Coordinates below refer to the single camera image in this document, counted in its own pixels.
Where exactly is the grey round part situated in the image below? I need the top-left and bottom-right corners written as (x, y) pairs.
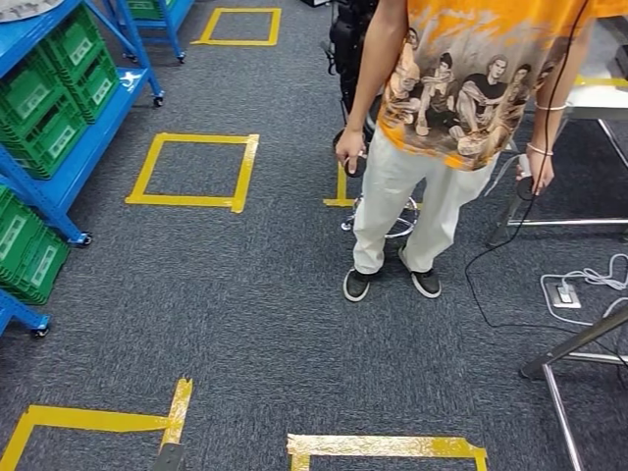
top-left (0, 0), bottom-right (64, 23)

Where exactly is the black round hand controller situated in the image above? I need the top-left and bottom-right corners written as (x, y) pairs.
top-left (515, 152), bottom-right (538, 203)
top-left (343, 150), bottom-right (368, 180)

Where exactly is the yellow tape square outline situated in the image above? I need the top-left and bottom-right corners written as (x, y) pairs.
top-left (125, 132), bottom-right (260, 215)
top-left (191, 6), bottom-right (283, 48)
top-left (287, 434), bottom-right (489, 471)

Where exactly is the black equipment on stand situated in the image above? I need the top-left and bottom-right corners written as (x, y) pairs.
top-left (321, 0), bottom-right (383, 147)

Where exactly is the person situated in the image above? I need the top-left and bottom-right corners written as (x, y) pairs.
top-left (334, 0), bottom-right (628, 303)

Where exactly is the grey floor plate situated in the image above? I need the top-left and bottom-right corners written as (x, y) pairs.
top-left (150, 444), bottom-right (186, 471)

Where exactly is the white power strip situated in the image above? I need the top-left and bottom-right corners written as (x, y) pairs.
top-left (545, 281), bottom-right (582, 310)

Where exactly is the steel-legged side table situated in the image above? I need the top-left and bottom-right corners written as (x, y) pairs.
top-left (488, 77), bottom-right (628, 247)

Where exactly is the chrome stool base ring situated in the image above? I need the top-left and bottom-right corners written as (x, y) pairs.
top-left (340, 194), bottom-right (420, 240)

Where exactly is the black floor cable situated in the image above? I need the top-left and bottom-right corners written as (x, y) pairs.
top-left (463, 0), bottom-right (628, 369)

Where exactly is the white power cable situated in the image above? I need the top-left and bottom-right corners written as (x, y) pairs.
top-left (539, 253), bottom-right (628, 328)

